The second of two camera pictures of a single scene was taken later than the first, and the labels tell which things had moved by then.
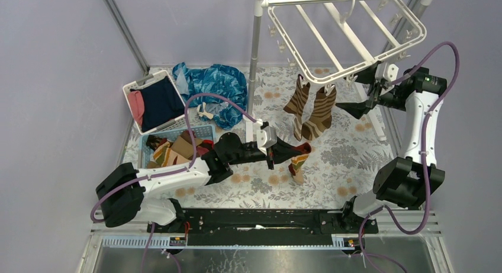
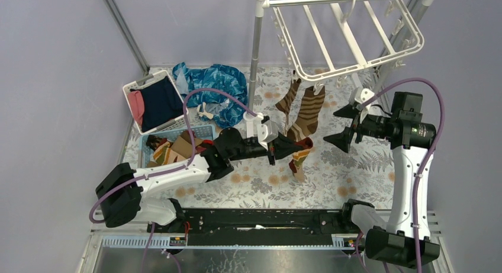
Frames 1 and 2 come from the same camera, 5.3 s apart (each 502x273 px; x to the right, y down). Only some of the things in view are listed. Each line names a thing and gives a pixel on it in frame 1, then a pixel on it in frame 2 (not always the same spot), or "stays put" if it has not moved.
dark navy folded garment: x=161 y=103 stays put
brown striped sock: x=321 y=117 -> x=306 y=122
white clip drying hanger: x=327 y=32 stays put
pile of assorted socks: x=179 y=149 stays put
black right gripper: x=357 y=109 -> x=342 y=140
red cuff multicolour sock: x=298 y=161 stays put
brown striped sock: x=298 y=105 -> x=285 y=103
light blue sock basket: x=205 y=132 stays put
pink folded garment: x=137 y=105 stays put
